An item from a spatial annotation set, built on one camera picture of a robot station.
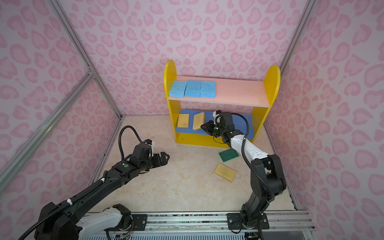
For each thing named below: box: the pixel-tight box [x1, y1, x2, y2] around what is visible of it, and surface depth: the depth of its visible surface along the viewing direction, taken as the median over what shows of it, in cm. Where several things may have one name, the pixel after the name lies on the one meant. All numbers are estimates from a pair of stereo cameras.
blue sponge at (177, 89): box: [169, 80, 187, 98], surface depth 76 cm
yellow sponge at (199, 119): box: [192, 112, 206, 131], surface depth 92 cm
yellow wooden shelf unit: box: [164, 59, 281, 149], surface depth 78 cm
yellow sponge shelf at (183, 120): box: [177, 113, 190, 128], surface depth 97 cm
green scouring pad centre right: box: [218, 148, 239, 163], surface depth 99 cm
